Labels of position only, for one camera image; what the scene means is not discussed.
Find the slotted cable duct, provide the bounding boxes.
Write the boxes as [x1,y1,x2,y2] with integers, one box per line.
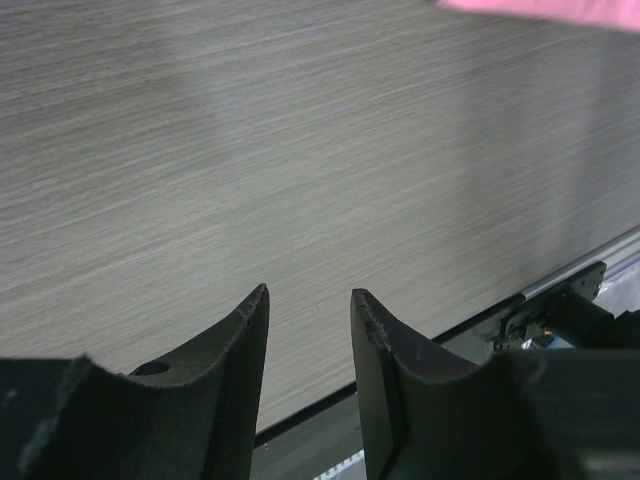
[314,450,367,480]

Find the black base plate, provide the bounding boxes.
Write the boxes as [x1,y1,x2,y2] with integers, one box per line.
[250,318,500,479]

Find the pink t shirt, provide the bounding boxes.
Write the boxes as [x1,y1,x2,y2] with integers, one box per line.
[437,0,639,33]

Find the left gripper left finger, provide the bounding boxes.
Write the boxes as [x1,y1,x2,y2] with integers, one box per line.
[1,285,270,479]

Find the aluminium rail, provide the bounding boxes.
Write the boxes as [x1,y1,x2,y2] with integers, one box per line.
[521,227,639,299]

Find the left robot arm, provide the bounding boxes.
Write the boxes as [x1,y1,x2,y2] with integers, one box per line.
[1,262,639,479]

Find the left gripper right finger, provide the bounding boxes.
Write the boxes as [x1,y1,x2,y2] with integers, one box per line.
[351,289,639,479]

